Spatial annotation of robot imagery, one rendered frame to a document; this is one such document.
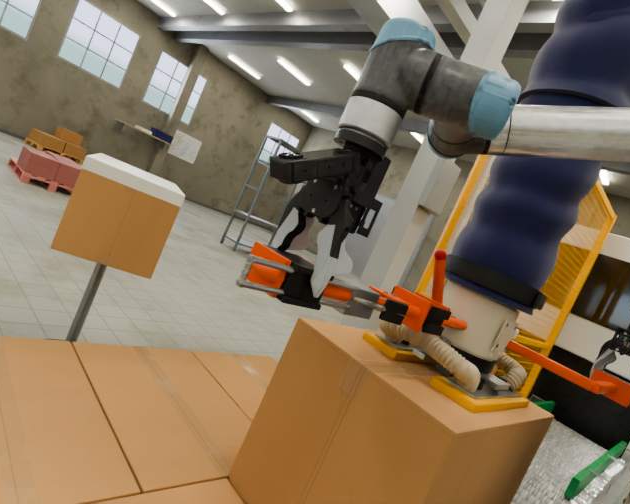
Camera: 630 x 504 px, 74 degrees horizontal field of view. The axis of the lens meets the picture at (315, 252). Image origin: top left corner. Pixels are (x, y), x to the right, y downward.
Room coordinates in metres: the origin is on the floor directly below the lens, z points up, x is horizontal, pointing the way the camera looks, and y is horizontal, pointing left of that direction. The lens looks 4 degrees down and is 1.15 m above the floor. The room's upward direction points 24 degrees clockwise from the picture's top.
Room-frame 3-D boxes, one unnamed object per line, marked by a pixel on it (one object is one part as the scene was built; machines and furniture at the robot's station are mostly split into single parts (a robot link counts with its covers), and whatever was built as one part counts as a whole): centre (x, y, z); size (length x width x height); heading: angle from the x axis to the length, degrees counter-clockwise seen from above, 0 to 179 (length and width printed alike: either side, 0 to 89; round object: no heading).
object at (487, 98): (0.56, -0.10, 1.37); 0.11 x 0.11 x 0.08; 79
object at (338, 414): (0.97, -0.38, 0.74); 0.60 x 0.40 x 0.40; 136
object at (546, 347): (2.82, -1.57, 1.05); 1.17 x 0.10 x 2.10; 136
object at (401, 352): (1.04, -0.33, 0.97); 0.34 x 0.10 x 0.05; 136
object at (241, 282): (0.55, -0.05, 1.07); 0.31 x 0.03 x 0.05; 136
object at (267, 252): (0.55, 0.02, 1.07); 0.08 x 0.07 x 0.05; 136
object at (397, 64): (0.56, 0.00, 1.37); 0.09 x 0.08 x 0.11; 79
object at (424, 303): (0.80, -0.23, 1.07); 0.10 x 0.08 x 0.06; 46
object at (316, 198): (0.56, 0.00, 1.21); 0.09 x 0.08 x 0.12; 135
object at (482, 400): (0.91, -0.47, 0.97); 0.34 x 0.10 x 0.05; 136
